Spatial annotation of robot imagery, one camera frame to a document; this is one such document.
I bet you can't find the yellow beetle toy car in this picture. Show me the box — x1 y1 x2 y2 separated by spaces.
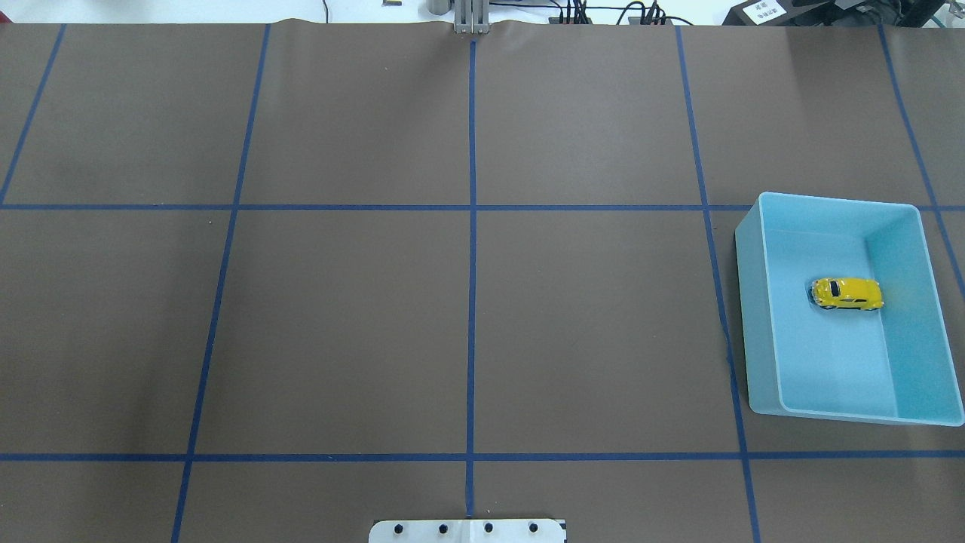
807 276 884 311

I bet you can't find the brown table mat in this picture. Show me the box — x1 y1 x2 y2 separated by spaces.
2 20 963 542

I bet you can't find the black box with white label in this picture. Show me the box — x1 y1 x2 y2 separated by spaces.
721 1 811 27

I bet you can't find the light blue plastic bin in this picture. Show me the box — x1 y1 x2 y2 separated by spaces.
735 192 963 427

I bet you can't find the black cable bundle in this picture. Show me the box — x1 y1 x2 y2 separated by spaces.
547 0 694 27

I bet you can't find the white mounting plate with holes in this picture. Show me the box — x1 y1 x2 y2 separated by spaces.
368 518 568 542

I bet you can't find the grey metal camera post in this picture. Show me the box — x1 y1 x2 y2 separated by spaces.
449 0 492 35

